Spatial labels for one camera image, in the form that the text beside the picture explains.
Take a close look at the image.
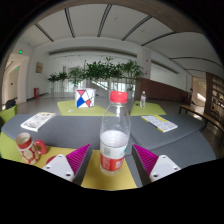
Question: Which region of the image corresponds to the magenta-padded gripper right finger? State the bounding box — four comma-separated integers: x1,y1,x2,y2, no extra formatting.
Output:
131,143,182,187

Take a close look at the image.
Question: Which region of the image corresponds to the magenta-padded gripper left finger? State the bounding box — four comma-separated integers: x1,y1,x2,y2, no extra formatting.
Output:
42,143,94,186

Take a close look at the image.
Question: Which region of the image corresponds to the clear red-capped water bottle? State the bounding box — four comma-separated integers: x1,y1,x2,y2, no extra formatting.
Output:
99,90,132,177

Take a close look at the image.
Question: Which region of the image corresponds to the small clear water bottle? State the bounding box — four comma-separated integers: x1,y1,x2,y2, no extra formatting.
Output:
139,90,147,109

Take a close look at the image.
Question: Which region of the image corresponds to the grey curved seat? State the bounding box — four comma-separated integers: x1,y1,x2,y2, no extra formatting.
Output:
129,113,217,168

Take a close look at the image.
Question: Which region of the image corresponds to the red and white mug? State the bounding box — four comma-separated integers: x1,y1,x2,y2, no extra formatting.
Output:
15,131,48,166

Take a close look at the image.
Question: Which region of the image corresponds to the grey-topped green curved seat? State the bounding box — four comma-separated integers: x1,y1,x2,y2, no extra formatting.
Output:
0,113,134,163

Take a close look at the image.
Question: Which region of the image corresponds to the yellow and white booklet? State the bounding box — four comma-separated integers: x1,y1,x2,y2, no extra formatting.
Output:
140,114,179,134

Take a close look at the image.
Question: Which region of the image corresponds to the white printed magazine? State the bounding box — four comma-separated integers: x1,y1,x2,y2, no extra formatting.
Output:
20,111,57,133

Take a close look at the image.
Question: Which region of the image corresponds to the small green ottoman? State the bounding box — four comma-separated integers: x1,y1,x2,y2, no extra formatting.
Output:
129,100,167,117

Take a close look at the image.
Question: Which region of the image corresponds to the wooden bench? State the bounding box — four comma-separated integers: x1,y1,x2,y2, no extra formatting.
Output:
178,103,224,134

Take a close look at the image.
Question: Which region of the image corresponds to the white cube with coloured triangles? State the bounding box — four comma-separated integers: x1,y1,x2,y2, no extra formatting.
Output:
74,87,97,109

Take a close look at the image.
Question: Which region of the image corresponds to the green armchair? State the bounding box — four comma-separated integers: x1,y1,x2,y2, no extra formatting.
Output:
0,104,18,124

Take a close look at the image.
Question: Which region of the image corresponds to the black bag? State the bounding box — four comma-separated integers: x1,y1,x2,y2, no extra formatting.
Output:
4,98,17,110

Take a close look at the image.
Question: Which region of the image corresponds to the wooden shelf unit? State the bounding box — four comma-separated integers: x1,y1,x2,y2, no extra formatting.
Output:
204,72,224,126

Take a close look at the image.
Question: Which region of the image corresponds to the row of green potted plants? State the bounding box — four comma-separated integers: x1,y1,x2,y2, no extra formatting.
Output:
47,56,145,92

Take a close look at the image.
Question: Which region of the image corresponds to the framed wall picture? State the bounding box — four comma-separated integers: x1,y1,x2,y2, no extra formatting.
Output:
35,61,44,74

